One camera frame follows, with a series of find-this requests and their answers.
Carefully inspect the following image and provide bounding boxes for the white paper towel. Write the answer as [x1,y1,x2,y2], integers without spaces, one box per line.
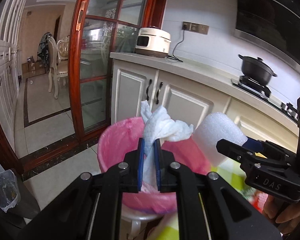
[140,100,194,191]

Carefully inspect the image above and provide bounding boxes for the white foam sleeve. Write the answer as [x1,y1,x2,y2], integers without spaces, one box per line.
[192,112,248,167]

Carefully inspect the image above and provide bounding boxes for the pink-bagged trash bin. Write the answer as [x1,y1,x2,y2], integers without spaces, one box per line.
[97,116,212,215]

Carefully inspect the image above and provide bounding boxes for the white lower kitchen cabinets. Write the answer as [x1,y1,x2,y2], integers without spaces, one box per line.
[111,59,299,152]

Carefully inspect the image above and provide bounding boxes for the person's right hand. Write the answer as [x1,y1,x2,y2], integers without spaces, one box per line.
[262,195,300,235]

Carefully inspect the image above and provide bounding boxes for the green white checkered tablecloth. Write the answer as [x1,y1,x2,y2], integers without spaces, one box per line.
[144,160,268,239]

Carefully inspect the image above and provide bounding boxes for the black gas stove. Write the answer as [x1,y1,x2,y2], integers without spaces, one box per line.
[231,75,298,124]

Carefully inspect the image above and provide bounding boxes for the black cooking pot with lid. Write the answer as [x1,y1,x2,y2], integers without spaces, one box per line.
[238,54,277,86]

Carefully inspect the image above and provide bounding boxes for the white electric rice cooker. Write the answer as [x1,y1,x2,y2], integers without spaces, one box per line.
[135,28,171,58]

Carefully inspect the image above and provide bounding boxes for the white dining chair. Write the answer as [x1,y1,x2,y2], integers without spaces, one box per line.
[47,35,70,99]

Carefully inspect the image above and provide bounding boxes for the black range hood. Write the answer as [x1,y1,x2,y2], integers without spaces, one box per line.
[235,0,300,68]

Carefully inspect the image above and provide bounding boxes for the clear plastic bag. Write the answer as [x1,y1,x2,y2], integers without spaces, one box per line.
[0,170,21,213]

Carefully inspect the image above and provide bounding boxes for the red wooden glass sliding door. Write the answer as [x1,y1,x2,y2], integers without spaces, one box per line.
[0,0,169,173]

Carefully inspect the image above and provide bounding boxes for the black rice cooker cable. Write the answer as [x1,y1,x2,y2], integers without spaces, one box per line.
[167,29,187,62]

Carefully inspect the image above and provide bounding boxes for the gold wall power outlet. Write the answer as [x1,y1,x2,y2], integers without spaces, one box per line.
[182,22,209,35]

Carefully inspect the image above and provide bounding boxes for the white tall wall cabinets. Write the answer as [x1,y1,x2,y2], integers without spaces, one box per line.
[0,0,26,149]

